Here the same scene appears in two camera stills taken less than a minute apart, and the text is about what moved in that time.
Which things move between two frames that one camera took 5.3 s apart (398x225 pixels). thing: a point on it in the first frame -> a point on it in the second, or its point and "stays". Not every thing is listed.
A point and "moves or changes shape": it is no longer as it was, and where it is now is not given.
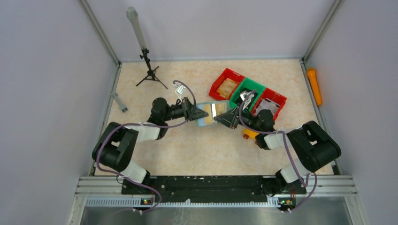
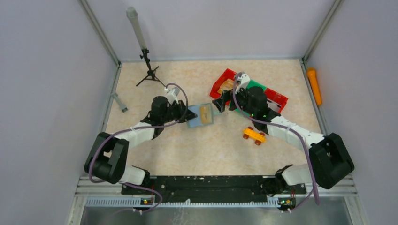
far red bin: (226, 73) stays
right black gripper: (236, 116) -> (232, 101)
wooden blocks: (227, 87) stays
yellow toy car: (248, 133) stays
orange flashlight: (311, 74) stays
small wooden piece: (207, 108) moves or changes shape
